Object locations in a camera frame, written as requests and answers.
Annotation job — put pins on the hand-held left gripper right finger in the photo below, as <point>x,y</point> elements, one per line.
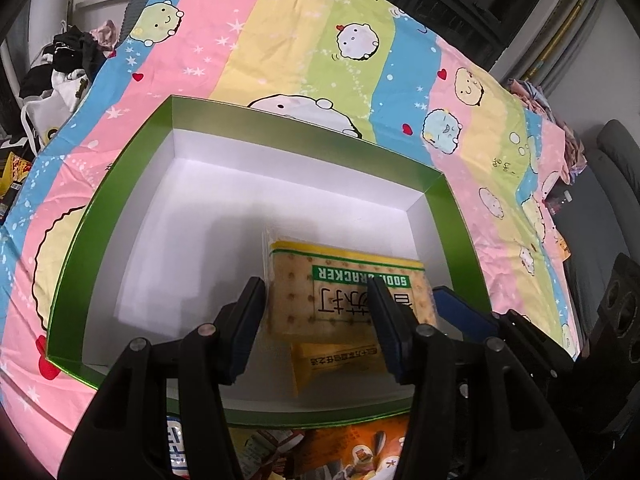
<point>390,332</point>

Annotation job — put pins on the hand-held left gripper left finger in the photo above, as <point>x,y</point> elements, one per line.
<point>245,332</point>

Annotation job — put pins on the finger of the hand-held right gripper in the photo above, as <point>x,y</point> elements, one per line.
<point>462,310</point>

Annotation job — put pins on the yellow cracker packet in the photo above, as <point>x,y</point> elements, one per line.
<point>320,300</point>

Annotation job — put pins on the orange snack packet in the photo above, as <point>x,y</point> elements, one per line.
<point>350,452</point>

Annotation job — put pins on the green cardboard box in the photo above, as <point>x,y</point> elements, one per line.
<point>165,210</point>

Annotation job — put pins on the small yellow snack packet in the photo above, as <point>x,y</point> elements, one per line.
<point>330,365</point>

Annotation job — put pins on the orange paper card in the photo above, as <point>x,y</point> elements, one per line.
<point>562,247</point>

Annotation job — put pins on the grey sofa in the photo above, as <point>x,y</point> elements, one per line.
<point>600,200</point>

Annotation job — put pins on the pictured snack packet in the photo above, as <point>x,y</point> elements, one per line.
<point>265,452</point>

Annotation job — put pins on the small dark bottle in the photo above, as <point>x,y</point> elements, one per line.
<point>562,199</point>

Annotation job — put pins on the blue white snack packet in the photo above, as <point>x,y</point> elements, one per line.
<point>178,447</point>

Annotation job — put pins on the pastel clothes pile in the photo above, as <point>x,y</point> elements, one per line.
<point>530,95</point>

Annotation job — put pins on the grey curtain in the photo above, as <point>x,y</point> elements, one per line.
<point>580,20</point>

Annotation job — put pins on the white printed tote bag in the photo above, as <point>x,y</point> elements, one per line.
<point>55,105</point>

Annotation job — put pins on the pastel striped printed blanket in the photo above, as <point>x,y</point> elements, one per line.
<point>250,35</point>

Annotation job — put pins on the black and pink clothes pile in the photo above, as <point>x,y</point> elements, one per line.
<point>75,50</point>

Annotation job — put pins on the grey cushion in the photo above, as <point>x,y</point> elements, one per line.
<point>131,20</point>

